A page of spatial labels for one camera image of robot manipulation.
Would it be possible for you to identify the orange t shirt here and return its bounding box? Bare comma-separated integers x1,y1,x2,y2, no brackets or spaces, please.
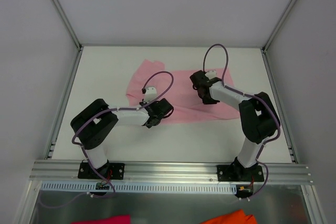
203,210,257,224

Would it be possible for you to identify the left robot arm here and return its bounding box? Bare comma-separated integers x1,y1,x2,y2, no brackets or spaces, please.
70,99,174,178

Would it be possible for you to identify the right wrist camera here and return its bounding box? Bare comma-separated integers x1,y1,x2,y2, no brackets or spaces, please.
205,70,217,79

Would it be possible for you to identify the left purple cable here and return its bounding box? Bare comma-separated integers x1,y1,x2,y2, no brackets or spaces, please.
71,71,174,198

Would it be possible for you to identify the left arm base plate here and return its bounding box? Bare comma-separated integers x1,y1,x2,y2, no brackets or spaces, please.
77,162,125,180

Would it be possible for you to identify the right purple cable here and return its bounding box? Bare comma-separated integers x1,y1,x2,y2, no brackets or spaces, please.
203,44,281,200

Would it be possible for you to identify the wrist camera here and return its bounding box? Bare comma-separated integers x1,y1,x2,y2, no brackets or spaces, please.
142,87,157,103
205,70,217,79

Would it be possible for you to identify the slotted cable duct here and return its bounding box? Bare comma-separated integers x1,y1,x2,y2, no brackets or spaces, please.
40,181,237,195

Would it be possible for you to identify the aluminium frame post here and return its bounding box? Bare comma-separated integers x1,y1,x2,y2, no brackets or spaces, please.
36,0,84,51
261,0,298,51

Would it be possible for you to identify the aluminium mounting rail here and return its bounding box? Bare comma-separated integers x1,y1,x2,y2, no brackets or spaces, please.
29,159,314,185

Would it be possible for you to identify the pink t shirt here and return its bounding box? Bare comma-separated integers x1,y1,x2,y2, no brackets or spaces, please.
126,60,239,124

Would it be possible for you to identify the right aluminium frame post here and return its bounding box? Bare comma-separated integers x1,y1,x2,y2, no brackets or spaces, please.
261,0,298,51

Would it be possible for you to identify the left aluminium frame post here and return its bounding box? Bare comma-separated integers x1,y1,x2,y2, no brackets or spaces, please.
36,0,84,51

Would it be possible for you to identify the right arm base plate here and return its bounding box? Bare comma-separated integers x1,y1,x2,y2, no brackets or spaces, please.
216,158,265,182

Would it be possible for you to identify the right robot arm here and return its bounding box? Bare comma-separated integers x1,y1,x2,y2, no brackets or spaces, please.
190,70,280,180

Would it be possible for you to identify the purple cable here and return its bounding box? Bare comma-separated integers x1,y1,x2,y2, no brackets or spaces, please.
203,44,281,200
71,71,174,198

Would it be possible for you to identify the red t shirt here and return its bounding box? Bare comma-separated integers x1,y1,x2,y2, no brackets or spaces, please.
71,215,131,224

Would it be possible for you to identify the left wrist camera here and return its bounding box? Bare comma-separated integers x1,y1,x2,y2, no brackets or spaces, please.
142,87,157,103

